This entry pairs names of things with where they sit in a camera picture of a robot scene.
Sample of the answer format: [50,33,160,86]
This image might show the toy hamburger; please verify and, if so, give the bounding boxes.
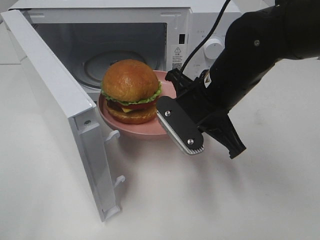
[99,59,163,125]

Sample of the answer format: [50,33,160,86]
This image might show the white microwave door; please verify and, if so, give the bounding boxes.
[1,10,125,221]

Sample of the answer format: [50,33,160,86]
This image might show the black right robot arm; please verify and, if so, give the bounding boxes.
[156,0,320,158]

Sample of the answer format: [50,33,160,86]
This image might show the upper white power knob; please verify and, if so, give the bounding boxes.
[203,37,225,60]

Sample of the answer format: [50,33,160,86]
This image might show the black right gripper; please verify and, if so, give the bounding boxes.
[156,68,247,159]

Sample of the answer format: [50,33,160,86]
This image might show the pink round plate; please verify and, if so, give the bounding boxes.
[97,70,176,140]

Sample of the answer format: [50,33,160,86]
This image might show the white microwave oven body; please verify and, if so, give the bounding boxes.
[5,0,241,101]

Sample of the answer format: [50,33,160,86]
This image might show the glass microwave turntable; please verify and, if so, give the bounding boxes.
[78,50,161,89]

